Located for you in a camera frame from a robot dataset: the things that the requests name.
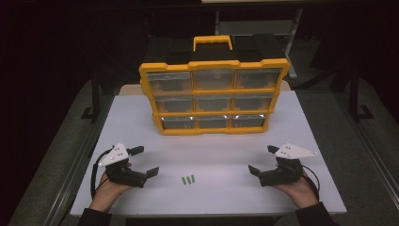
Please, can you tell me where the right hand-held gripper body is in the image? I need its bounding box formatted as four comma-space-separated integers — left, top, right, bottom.
258, 142, 318, 187

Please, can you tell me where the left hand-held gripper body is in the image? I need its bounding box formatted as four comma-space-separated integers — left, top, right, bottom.
98, 142, 149, 188

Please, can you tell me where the clear plastic organizer drawer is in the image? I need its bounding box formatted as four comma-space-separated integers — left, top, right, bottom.
146, 71, 192, 92

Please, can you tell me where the yellow black organizer case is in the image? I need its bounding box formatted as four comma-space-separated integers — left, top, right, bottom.
138, 35, 290, 137

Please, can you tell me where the person's right hand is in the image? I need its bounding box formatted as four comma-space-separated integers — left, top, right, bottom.
272, 170, 319, 210

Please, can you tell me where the person's left hand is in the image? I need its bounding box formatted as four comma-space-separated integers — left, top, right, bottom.
88, 161, 135, 213

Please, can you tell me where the black metal stand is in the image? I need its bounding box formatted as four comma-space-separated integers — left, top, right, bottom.
80, 70, 103, 121
347, 64, 375, 121

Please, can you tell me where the grid of clear drawers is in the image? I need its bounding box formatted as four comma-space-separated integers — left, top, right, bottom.
146, 68, 281, 130

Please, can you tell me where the left hand-held gripper cable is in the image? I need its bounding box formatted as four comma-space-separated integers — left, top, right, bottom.
89, 145, 116, 201

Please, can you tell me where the hand-held gripper cable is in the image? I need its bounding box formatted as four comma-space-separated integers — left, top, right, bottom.
300, 164, 321, 202
89, 145, 116, 201

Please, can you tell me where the right hand-held gripper cable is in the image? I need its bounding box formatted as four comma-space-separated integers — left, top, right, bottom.
300, 164, 321, 202

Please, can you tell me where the aluminium rail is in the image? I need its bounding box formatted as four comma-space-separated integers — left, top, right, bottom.
332, 90, 399, 202
43, 93, 116, 226

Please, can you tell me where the white frame table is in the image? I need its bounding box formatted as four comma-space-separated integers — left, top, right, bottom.
215, 8, 304, 79

